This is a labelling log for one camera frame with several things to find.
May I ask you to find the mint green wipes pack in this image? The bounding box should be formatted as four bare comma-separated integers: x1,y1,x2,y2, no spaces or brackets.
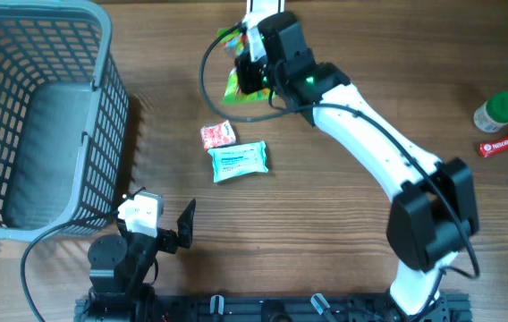
207,141,268,183

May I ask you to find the black left camera cable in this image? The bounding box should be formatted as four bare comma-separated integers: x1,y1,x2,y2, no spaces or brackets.
20,209,121,322

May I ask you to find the grey plastic shopping basket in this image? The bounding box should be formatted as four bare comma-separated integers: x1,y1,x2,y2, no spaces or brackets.
0,1,129,242

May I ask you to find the green lid jar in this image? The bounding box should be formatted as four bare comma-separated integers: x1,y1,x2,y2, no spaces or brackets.
473,91,508,133

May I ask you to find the Haribo gummy candy bag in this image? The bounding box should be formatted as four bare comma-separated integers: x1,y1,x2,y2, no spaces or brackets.
222,30,270,104

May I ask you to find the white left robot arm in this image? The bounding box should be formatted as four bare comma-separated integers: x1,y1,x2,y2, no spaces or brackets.
73,199,196,322

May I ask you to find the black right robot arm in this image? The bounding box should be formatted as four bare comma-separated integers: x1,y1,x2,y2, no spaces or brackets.
235,11,479,321

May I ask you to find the black camera cable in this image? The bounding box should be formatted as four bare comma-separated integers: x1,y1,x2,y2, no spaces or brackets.
20,209,121,322
199,22,481,314

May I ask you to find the red white tissue pack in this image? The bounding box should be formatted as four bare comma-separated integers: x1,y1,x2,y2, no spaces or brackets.
200,120,237,150

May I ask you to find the white barcode scanner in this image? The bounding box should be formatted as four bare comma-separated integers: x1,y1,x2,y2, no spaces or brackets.
246,0,285,17

